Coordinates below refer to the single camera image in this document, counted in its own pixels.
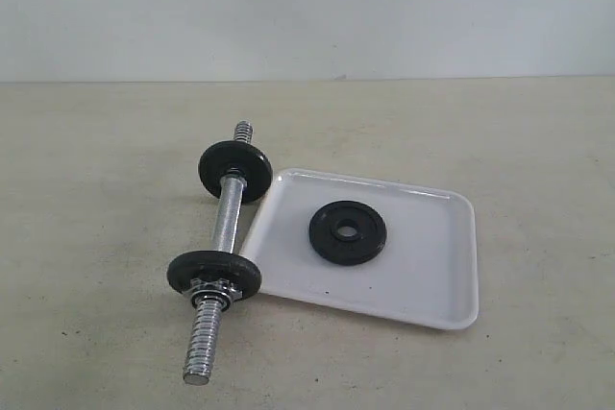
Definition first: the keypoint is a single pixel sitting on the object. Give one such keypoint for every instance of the chrome threaded dumbbell bar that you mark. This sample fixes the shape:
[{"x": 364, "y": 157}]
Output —
[{"x": 202, "y": 344}]

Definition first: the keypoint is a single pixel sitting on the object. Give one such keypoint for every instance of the black weight plate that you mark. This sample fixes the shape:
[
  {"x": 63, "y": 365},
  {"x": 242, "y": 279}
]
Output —
[
  {"x": 231, "y": 157},
  {"x": 347, "y": 233},
  {"x": 212, "y": 265}
]

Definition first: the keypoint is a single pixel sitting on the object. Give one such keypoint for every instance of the chrome hex collar nut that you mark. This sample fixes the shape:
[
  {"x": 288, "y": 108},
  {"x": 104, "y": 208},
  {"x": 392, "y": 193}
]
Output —
[{"x": 221, "y": 290}]

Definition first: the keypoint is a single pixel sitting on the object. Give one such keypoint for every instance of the white rectangular plastic tray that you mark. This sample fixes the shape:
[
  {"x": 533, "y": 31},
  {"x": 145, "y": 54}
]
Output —
[{"x": 425, "y": 274}]

